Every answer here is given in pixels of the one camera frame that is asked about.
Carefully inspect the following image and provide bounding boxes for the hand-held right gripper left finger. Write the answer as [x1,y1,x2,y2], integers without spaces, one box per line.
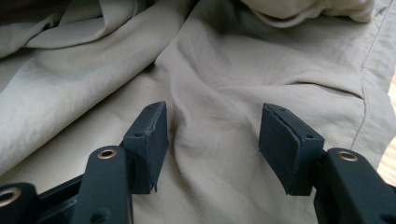
[120,100,171,195]

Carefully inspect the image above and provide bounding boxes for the khaki shorts with black drawstring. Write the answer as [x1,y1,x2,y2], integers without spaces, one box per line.
[0,0,396,224]

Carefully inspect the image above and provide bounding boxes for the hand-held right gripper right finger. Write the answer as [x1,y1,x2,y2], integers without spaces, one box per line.
[258,102,326,197]

